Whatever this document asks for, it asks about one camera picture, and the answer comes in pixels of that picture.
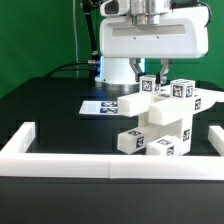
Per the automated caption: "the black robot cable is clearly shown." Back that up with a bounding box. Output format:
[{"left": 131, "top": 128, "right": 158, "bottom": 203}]
[{"left": 44, "top": 13, "right": 101, "bottom": 79}]

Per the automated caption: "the white marker sheet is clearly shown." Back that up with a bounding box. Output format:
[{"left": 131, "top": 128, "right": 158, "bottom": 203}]
[{"left": 79, "top": 101, "right": 118, "bottom": 115}]

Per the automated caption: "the small tag cube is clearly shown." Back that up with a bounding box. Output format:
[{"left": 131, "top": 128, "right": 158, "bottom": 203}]
[
  {"left": 170, "top": 79, "right": 195, "bottom": 99},
  {"left": 139, "top": 75, "right": 161, "bottom": 94}
]

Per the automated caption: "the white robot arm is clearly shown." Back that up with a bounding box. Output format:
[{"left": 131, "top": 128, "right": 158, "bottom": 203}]
[{"left": 82, "top": 0, "right": 212, "bottom": 85}]

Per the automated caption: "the white thin cable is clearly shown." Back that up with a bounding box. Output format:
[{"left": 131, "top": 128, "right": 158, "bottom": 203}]
[{"left": 72, "top": 0, "right": 81, "bottom": 79}]

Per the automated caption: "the white U-shaped fence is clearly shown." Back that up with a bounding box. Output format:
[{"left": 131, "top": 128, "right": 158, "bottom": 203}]
[{"left": 0, "top": 122, "right": 224, "bottom": 180}]

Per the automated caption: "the white chair back frame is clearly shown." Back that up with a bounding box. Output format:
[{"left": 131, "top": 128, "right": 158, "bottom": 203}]
[{"left": 117, "top": 86, "right": 224, "bottom": 126}]

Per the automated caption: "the white chair seat part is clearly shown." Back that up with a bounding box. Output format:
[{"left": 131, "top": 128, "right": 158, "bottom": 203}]
[{"left": 136, "top": 113, "right": 194, "bottom": 150}]

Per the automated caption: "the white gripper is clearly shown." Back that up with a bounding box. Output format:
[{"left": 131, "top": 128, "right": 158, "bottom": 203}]
[{"left": 100, "top": 0, "right": 210, "bottom": 84}]

